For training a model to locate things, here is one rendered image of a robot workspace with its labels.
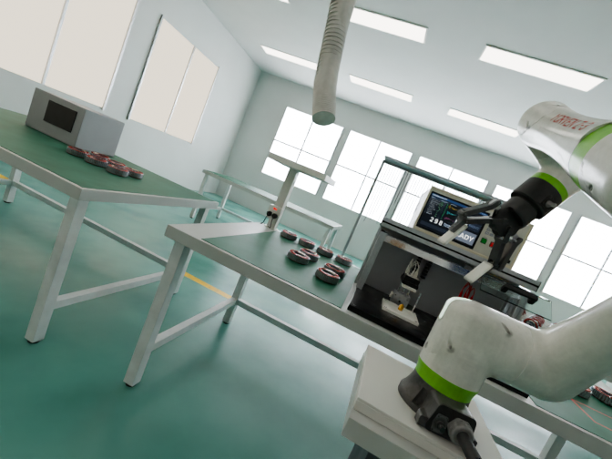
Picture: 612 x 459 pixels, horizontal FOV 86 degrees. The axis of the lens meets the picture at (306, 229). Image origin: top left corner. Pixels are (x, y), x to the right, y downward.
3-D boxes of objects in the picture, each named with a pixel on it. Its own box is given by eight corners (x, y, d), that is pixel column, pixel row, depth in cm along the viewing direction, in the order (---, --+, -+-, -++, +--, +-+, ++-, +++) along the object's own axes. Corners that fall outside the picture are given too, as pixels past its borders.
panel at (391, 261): (489, 341, 151) (519, 284, 148) (357, 280, 165) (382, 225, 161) (488, 341, 152) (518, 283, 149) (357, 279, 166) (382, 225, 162)
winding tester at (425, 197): (512, 270, 137) (535, 225, 135) (412, 228, 146) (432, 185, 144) (484, 259, 175) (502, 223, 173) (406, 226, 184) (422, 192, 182)
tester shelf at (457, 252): (536, 292, 133) (541, 282, 132) (379, 225, 147) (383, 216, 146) (499, 274, 176) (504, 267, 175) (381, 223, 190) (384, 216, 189)
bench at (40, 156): (28, 352, 139) (82, 188, 130) (-217, 188, 177) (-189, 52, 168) (183, 294, 246) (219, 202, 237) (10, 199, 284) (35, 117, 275)
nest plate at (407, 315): (417, 326, 128) (419, 323, 127) (382, 309, 131) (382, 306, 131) (414, 315, 142) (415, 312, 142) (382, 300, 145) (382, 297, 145)
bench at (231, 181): (311, 277, 443) (333, 227, 434) (185, 216, 487) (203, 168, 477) (324, 268, 531) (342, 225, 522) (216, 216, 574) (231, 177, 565)
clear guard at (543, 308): (551, 321, 110) (560, 305, 109) (479, 290, 115) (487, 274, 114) (514, 299, 141) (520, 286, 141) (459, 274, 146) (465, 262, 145)
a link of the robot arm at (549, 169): (625, 171, 74) (581, 171, 85) (598, 127, 72) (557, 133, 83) (574, 211, 75) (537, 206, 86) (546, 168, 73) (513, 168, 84)
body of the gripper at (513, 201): (529, 196, 75) (496, 222, 76) (544, 223, 78) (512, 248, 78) (505, 190, 82) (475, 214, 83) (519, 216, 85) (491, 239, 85)
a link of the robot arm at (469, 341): (496, 421, 63) (543, 335, 61) (420, 384, 65) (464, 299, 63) (471, 385, 76) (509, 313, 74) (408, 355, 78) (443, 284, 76)
